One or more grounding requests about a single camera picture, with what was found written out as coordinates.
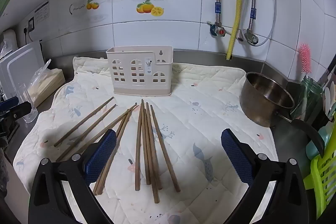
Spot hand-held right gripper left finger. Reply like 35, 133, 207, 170
28, 129, 117, 224

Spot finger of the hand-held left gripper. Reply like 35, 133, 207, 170
0, 97, 19, 109
0, 101, 32, 119

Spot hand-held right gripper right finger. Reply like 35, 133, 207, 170
220, 128, 309, 224

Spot pile of wooden chopsticks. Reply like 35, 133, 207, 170
54, 97, 181, 204

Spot beige plastic utensil holder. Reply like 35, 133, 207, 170
106, 46, 174, 97

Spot person's left forearm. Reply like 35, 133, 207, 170
0, 145, 9, 197

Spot clear drinking glass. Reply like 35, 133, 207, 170
15, 82, 39, 124

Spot white cutting board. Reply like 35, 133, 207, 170
0, 40, 46, 99

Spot cream quilted printed mat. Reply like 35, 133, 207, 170
13, 56, 279, 224

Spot teal plastic utensil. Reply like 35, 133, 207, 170
305, 130, 332, 162

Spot green plastic basket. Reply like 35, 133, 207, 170
303, 114, 336, 224

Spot green glass jar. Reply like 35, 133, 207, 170
291, 75, 324, 121

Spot white plastic spoon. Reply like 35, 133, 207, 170
324, 81, 336, 115

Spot pink bottle brush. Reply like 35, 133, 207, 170
299, 43, 312, 75

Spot metal water valve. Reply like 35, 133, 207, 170
238, 28, 260, 45

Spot clear plastic tube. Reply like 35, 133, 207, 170
241, 0, 278, 46

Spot steel pot with black handle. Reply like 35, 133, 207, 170
240, 72, 326, 159

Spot white wall label sticker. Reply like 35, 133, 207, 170
34, 0, 50, 25

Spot red handled water valve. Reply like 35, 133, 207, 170
207, 20, 232, 39

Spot yellow corrugated gas hose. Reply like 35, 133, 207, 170
226, 0, 249, 61

